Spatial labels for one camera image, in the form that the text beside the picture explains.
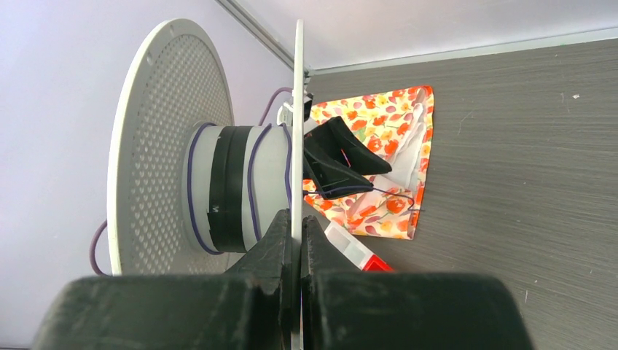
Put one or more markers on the red plastic bin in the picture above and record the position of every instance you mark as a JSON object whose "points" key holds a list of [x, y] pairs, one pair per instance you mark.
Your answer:
{"points": [[375, 263]]}

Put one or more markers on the white perforated cable spool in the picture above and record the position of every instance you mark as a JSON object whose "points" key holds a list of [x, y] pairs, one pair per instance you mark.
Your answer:
{"points": [[189, 191]]}

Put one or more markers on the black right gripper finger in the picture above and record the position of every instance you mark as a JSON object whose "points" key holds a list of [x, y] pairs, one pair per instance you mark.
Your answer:
{"points": [[346, 308], [246, 307], [331, 174], [338, 142]]}

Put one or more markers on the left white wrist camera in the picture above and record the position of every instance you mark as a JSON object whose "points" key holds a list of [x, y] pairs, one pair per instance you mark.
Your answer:
{"points": [[285, 113]]}

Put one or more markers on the left white plastic bin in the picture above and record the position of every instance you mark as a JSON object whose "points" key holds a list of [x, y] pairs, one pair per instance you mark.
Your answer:
{"points": [[354, 250]]}

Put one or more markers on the floral orange cloth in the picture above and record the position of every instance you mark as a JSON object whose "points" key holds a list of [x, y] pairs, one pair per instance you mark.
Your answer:
{"points": [[397, 126]]}

